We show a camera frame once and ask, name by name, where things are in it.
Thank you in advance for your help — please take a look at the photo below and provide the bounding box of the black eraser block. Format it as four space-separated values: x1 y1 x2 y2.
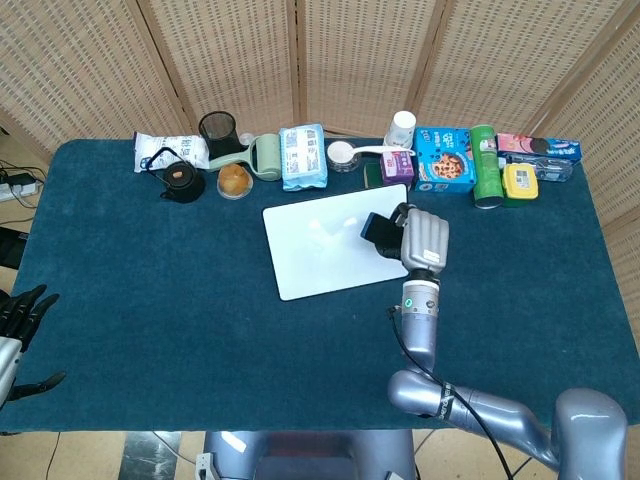
359 212 404 247

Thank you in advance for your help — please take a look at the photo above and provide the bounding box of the light blue tissue pack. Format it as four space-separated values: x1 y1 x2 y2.
278 123 330 193

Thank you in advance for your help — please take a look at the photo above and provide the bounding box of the white plastic spoon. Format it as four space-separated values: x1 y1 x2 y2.
343 144 416 162

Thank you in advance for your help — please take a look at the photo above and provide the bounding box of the woven wooden folding screen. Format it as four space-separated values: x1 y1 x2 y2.
0 0 640 321

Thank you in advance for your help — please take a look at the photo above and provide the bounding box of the yellow lidded container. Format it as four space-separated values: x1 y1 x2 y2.
501 162 541 208

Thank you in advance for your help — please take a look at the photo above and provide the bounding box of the clear round powder container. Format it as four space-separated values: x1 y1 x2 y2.
326 140 362 174

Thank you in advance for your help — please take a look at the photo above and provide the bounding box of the grey robot torso base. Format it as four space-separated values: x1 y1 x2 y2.
197 430 419 480

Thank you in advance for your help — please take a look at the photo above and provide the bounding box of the green chips can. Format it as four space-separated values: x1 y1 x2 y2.
468 123 505 210

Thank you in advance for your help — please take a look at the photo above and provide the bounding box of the pink blue biscuit box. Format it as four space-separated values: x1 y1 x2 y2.
495 132 583 165

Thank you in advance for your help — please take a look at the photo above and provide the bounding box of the small dark green box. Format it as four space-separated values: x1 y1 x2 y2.
362 162 385 190

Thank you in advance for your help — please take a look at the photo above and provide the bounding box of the blue cookie box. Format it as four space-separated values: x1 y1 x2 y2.
413 125 477 195

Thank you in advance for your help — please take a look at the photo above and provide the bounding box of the small purple box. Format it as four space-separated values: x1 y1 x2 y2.
380 151 417 187

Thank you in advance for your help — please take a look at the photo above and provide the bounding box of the white power strip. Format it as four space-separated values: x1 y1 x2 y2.
0 180 42 202

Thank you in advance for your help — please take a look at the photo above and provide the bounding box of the black mesh pen holder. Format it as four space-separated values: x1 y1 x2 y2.
198 110 245 160

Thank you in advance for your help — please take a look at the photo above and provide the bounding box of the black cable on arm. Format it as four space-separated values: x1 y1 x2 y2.
387 305 519 480

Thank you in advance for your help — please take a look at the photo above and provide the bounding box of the white board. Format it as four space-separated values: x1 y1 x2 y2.
262 183 411 302

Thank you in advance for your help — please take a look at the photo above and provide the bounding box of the white blue snack bag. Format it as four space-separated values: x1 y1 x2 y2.
133 130 211 175

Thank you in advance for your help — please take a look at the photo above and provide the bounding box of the pale green lint roller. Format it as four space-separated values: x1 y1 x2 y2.
207 133 282 182

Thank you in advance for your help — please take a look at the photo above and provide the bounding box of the black teapot with handle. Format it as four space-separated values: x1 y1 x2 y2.
148 147 207 205

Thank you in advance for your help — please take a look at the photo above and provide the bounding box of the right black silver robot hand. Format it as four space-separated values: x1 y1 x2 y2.
372 202 450 275

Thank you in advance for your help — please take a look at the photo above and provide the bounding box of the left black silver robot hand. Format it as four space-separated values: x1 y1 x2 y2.
0 284 67 401

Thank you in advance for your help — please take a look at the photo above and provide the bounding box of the orange fruit jelly cup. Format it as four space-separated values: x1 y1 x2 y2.
216 163 253 202

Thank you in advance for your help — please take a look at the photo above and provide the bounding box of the blue fabric table mat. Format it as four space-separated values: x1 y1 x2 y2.
0 137 624 434

